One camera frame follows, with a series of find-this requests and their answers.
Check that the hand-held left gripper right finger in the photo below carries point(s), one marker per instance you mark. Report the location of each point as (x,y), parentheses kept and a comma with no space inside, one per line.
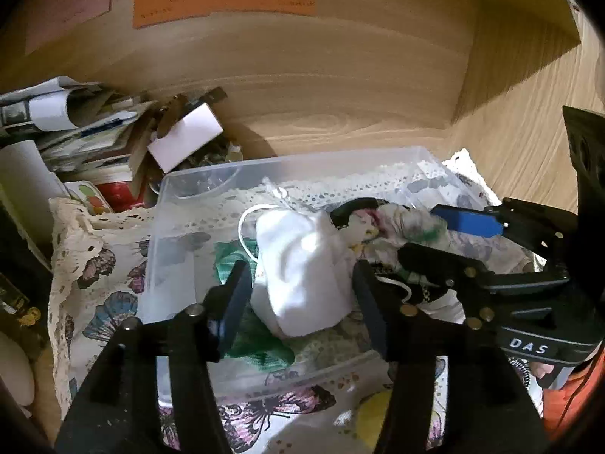
(369,306)

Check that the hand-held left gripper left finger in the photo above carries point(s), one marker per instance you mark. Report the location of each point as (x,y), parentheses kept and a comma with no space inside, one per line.
(235,301)

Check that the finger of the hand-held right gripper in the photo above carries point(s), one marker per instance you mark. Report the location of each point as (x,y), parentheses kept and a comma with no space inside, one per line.
(468,221)
(437,265)

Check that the floral patterned cloth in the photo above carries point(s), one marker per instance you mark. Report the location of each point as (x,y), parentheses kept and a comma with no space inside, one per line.
(392,227)

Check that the clear plastic storage box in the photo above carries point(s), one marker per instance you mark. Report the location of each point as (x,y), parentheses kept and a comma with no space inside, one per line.
(198,246)

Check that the person's right forearm orange sleeve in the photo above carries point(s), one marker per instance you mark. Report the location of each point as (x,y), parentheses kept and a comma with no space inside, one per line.
(574,397)

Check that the yellow soft ball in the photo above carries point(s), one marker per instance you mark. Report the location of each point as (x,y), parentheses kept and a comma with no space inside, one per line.
(373,416)

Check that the person's right hand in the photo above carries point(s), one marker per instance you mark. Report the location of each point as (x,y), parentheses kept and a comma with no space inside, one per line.
(543,372)

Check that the green knitted cloth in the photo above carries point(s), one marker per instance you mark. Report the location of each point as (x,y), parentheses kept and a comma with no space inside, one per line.
(257,340)

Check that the butterfly print lace tablecloth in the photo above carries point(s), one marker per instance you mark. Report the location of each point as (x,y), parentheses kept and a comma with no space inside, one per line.
(99,302)

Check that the white card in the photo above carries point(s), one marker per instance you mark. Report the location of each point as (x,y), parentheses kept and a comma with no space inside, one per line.
(185,137)

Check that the white rounded object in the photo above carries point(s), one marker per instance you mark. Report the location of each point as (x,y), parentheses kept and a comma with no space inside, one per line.
(14,373)

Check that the pile of books and papers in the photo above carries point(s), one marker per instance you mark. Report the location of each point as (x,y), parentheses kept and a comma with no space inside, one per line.
(80,127)

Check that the white paper roll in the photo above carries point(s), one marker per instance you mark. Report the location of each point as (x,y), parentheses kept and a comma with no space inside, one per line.
(26,175)

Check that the pink paper note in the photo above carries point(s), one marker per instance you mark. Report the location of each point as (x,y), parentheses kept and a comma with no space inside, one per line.
(66,9)

